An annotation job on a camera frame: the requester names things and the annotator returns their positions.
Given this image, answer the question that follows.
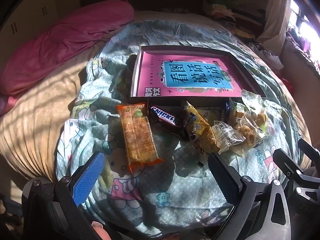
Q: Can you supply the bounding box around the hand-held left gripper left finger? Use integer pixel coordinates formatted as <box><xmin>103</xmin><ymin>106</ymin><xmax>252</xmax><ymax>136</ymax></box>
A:
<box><xmin>22</xmin><ymin>152</ymin><xmax>106</xmax><ymax>240</ymax></box>

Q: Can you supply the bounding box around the clear orange-red cake packet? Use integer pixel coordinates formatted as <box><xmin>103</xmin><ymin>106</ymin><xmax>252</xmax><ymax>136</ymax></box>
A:
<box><xmin>213</xmin><ymin>121</ymin><xmax>247</xmax><ymax>153</ymax></box>

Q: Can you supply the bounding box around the cartoon printed blanket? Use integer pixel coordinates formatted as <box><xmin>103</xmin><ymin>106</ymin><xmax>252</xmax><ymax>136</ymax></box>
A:
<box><xmin>56</xmin><ymin>21</ymin><xmax>310</xmax><ymax>233</ymax></box>

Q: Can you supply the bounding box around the yellow snack packet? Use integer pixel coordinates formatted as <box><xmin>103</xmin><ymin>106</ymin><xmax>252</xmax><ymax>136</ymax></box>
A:
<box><xmin>183</xmin><ymin>101</ymin><xmax>218</xmax><ymax>153</ymax></box>

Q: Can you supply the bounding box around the shallow grey cardboard box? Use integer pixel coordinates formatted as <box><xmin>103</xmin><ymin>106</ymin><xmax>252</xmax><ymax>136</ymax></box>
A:
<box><xmin>130</xmin><ymin>45</ymin><xmax>268</xmax><ymax>105</ymax></box>

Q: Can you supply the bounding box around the pile of clothes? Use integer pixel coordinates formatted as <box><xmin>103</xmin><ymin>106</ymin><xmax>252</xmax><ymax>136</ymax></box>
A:
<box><xmin>202</xmin><ymin>0</ymin><xmax>265</xmax><ymax>46</ymax></box>

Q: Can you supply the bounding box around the orange snack packet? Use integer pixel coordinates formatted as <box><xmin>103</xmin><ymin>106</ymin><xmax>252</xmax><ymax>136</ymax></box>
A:
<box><xmin>116</xmin><ymin>102</ymin><xmax>163</xmax><ymax>173</ymax></box>

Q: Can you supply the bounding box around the person's left hand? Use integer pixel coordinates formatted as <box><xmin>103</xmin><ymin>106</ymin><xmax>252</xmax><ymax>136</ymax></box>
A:
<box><xmin>91</xmin><ymin>221</ymin><xmax>112</xmax><ymax>240</ymax></box>

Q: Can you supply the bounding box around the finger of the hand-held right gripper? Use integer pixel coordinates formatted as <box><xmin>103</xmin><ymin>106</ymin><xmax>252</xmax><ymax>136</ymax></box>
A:
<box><xmin>272</xmin><ymin>149</ymin><xmax>320</xmax><ymax>215</ymax></box>
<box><xmin>297</xmin><ymin>138</ymin><xmax>320</xmax><ymax>160</ymax></box>

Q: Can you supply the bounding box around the blue cookie packet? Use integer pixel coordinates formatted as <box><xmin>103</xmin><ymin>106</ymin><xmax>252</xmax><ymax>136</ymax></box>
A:
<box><xmin>221</xmin><ymin>101</ymin><xmax>233</xmax><ymax>123</ymax></box>

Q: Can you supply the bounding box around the brown chocolate bar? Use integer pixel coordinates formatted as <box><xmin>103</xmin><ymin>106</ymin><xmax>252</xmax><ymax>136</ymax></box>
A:
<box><xmin>149</xmin><ymin>104</ymin><xmax>183</xmax><ymax>132</ymax></box>

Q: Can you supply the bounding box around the beige curtain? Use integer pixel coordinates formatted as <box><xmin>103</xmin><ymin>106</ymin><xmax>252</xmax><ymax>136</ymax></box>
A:
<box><xmin>257</xmin><ymin>0</ymin><xmax>293</xmax><ymax>48</ymax></box>

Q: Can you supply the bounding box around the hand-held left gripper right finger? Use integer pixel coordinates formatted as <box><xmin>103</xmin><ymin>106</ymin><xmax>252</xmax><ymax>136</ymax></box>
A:
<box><xmin>207</xmin><ymin>152</ymin><xmax>292</xmax><ymax>240</ymax></box>

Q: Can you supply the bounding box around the window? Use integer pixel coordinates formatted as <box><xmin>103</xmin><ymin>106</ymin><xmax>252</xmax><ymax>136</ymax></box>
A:
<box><xmin>287</xmin><ymin>0</ymin><xmax>320</xmax><ymax>55</ymax></box>

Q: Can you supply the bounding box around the clear brown cake packet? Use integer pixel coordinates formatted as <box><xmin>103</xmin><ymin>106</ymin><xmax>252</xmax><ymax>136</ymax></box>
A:
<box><xmin>231</xmin><ymin>112</ymin><xmax>266</xmax><ymax>158</ymax></box>

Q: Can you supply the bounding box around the yellow-green clear pastry packet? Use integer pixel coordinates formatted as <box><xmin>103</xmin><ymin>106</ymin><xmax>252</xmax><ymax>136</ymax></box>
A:
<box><xmin>250</xmin><ymin>102</ymin><xmax>270</xmax><ymax>137</ymax></box>

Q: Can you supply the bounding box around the white wardrobe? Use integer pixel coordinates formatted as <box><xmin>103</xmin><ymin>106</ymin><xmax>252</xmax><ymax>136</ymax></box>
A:
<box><xmin>0</xmin><ymin>0</ymin><xmax>56</xmax><ymax>44</ymax></box>

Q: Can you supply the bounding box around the pink and blue book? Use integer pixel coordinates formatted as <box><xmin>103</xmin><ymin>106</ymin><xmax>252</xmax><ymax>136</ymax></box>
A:
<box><xmin>136</xmin><ymin>51</ymin><xmax>244</xmax><ymax>98</ymax></box>

